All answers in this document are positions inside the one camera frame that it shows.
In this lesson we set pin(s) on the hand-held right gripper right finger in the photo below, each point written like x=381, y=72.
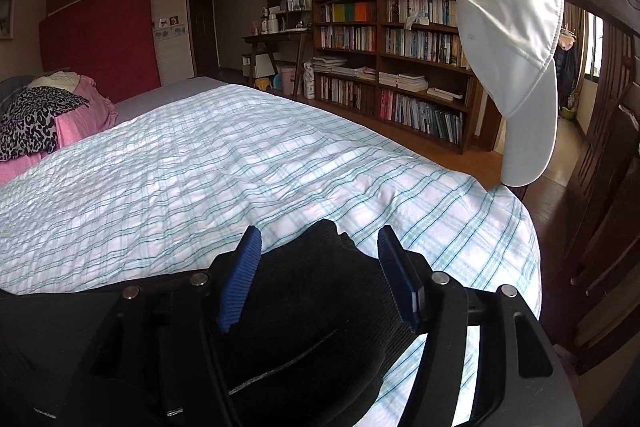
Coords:
x=400, y=277

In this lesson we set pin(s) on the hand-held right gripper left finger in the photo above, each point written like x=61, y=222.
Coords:
x=240, y=277

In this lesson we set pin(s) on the black pants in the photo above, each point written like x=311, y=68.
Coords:
x=310, y=302

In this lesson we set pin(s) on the plaid bed blanket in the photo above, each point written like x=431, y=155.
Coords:
x=250, y=167

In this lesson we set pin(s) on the grey bed sheet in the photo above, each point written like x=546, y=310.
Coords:
x=165, y=99

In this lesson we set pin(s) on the yellow stool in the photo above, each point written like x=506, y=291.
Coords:
x=263, y=83

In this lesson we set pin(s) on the pink bin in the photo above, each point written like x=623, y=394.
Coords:
x=287, y=79

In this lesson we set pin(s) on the white printed package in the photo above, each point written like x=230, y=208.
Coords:
x=309, y=79

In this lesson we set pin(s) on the white box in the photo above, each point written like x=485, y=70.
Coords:
x=256, y=67

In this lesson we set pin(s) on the pink dotted bedding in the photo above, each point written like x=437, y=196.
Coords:
x=85, y=117

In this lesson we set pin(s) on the wooden bookshelf with books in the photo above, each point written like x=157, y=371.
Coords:
x=420, y=42

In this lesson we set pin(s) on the wooden desk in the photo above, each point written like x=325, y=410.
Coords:
x=280, y=38

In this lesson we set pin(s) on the dark door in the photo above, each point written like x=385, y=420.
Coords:
x=202, y=22

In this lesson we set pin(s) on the leopard print cloth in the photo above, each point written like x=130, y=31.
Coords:
x=30, y=122

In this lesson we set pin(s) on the white cap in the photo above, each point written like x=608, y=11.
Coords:
x=510, y=32

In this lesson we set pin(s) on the cream cloth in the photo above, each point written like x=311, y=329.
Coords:
x=55, y=80

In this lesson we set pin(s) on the dark wooden rack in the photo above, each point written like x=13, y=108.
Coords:
x=610, y=107

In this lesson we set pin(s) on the small wooden desk shelf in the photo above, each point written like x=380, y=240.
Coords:
x=286, y=4

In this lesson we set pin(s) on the framed photo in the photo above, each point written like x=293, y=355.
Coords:
x=6, y=14

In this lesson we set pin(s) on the wall stickers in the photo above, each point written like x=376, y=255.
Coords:
x=167, y=29

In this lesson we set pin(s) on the red wall panel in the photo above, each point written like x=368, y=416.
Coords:
x=100, y=37

